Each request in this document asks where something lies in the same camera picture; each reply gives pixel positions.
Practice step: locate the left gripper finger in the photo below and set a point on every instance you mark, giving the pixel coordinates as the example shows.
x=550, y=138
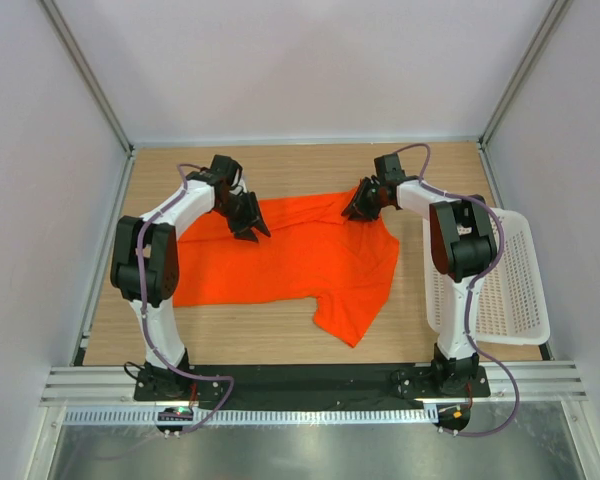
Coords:
x=251, y=204
x=242, y=225

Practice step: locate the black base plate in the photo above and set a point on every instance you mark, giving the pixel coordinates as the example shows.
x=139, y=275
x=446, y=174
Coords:
x=304, y=388

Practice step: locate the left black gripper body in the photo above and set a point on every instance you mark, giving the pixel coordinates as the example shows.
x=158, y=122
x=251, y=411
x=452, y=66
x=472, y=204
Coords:
x=234, y=203

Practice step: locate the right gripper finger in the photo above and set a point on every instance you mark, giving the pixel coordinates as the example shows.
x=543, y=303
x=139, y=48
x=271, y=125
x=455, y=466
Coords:
x=360, y=195
x=364, y=212

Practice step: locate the aluminium rail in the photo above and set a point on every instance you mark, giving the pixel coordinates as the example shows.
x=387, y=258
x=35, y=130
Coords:
x=545, y=380

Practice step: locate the left aluminium frame post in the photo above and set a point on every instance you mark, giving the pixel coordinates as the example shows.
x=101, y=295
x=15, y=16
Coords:
x=66, y=37

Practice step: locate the aluminium frame post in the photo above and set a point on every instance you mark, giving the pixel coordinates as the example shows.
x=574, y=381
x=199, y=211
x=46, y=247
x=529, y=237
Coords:
x=66, y=37
x=540, y=39

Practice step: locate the slotted cable duct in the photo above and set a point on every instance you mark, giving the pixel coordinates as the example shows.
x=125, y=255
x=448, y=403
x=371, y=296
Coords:
x=164, y=416

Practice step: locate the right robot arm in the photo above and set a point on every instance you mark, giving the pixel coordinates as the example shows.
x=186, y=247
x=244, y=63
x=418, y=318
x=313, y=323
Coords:
x=462, y=249

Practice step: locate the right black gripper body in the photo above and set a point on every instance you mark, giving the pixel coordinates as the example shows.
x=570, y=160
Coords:
x=380, y=186

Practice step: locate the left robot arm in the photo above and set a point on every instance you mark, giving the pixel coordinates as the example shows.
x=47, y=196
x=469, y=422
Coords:
x=145, y=265

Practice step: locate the orange t shirt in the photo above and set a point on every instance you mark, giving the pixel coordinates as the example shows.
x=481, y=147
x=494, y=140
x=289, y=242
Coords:
x=313, y=251

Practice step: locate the right aluminium frame post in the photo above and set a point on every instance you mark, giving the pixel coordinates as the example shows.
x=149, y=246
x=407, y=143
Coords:
x=540, y=39

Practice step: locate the white plastic basket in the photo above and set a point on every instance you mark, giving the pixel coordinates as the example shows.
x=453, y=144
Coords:
x=512, y=308

